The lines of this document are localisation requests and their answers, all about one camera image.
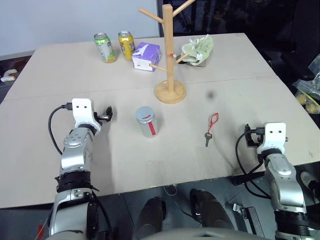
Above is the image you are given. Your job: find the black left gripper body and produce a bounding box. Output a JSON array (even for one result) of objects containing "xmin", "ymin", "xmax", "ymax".
[{"xmin": 93, "ymin": 111, "xmax": 106, "ymax": 127}]

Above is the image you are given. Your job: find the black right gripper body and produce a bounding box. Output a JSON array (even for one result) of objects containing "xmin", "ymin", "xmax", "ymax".
[{"xmin": 245, "ymin": 131, "xmax": 264, "ymax": 148}]

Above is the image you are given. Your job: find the silver can with red stripe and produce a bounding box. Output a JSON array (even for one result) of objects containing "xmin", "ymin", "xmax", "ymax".
[{"xmin": 135, "ymin": 106, "xmax": 160, "ymax": 139}]

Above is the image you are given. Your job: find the green drink can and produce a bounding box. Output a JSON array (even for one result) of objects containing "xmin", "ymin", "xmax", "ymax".
[{"xmin": 93, "ymin": 32, "xmax": 118, "ymax": 64}]

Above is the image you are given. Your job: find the purple tissue pack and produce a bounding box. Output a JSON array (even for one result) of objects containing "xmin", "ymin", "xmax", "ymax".
[{"xmin": 131, "ymin": 41, "xmax": 162, "ymax": 73}]

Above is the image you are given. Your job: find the yellow drink can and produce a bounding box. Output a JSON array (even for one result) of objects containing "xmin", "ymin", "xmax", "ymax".
[{"xmin": 117, "ymin": 30, "xmax": 137, "ymax": 62}]

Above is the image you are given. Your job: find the grey shoe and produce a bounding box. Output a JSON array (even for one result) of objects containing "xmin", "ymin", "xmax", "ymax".
[{"xmin": 299, "ymin": 170, "xmax": 320, "ymax": 201}]

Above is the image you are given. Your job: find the metal clamp with black bar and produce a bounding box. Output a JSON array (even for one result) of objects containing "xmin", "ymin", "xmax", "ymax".
[{"xmin": 231, "ymin": 202, "xmax": 266, "ymax": 238}]

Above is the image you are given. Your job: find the dark rounded shape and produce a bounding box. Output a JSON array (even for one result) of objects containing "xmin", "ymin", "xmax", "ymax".
[
  {"xmin": 135, "ymin": 196, "xmax": 168, "ymax": 239},
  {"xmin": 189, "ymin": 188, "xmax": 228, "ymax": 229}
]

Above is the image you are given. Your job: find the clear plastic bag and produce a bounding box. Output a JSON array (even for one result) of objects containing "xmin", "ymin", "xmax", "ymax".
[{"xmin": 292, "ymin": 53, "xmax": 320, "ymax": 115}]

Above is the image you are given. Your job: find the wooden peg rack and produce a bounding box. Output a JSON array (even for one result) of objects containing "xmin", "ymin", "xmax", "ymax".
[{"xmin": 138, "ymin": 0, "xmax": 195, "ymax": 104}]

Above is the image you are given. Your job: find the light green cloth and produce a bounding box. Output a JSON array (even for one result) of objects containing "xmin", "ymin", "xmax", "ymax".
[{"xmin": 180, "ymin": 34, "xmax": 215, "ymax": 67}]

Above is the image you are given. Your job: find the white board panel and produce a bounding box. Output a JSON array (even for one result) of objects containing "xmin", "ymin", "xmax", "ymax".
[{"xmin": 0, "ymin": 0, "xmax": 161, "ymax": 57}]

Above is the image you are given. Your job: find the white object on floor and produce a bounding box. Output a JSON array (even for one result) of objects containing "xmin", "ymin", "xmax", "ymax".
[{"xmin": 0, "ymin": 69, "xmax": 19, "ymax": 83}]

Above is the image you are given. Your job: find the silver robot torso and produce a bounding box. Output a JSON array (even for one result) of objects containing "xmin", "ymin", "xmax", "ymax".
[{"xmin": 139, "ymin": 226, "xmax": 272, "ymax": 240}]

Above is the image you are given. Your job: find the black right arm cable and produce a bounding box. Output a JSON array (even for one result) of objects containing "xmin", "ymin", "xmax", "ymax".
[{"xmin": 235, "ymin": 126, "xmax": 273, "ymax": 200}]

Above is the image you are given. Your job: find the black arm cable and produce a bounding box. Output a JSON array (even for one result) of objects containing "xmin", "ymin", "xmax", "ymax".
[
  {"xmin": 235, "ymin": 126, "xmax": 273, "ymax": 200},
  {"xmin": 47, "ymin": 102, "xmax": 74, "ymax": 155}
]

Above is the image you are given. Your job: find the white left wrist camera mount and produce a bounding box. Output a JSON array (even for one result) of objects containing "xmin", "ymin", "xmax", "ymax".
[{"xmin": 71, "ymin": 98, "xmax": 102, "ymax": 131}]

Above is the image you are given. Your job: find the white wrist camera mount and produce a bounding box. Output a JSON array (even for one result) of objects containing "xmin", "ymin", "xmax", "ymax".
[
  {"xmin": 257, "ymin": 121, "xmax": 287, "ymax": 154},
  {"xmin": 71, "ymin": 98, "xmax": 102, "ymax": 131}
]

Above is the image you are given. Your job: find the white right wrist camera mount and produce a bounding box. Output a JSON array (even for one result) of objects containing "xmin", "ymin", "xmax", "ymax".
[{"xmin": 257, "ymin": 121, "xmax": 287, "ymax": 154}]

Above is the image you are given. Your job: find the key with red strap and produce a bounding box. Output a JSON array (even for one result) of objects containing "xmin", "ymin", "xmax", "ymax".
[{"xmin": 204, "ymin": 112, "xmax": 221, "ymax": 149}]

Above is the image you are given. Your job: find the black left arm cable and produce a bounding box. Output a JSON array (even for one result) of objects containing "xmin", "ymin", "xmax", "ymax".
[{"xmin": 47, "ymin": 102, "xmax": 74, "ymax": 155}]

